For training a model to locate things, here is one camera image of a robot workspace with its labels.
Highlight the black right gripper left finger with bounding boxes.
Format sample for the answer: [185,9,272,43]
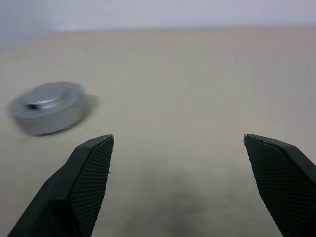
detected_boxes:
[6,134,115,237]

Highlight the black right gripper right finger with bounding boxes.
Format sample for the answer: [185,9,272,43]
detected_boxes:
[243,133,316,237]

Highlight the silver motor housing copper windings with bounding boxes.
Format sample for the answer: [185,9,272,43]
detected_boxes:
[10,83,87,136]

